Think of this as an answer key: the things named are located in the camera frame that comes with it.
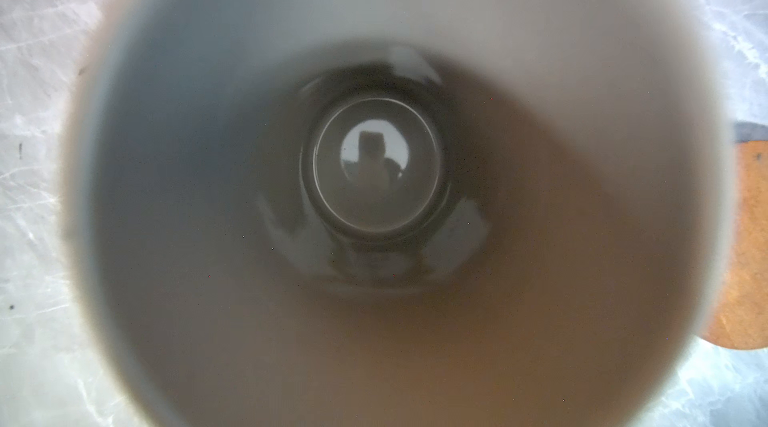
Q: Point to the grey metal mug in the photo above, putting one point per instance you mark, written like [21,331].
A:
[396,212]

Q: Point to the light brown wooden round coaster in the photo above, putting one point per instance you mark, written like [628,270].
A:
[739,320]

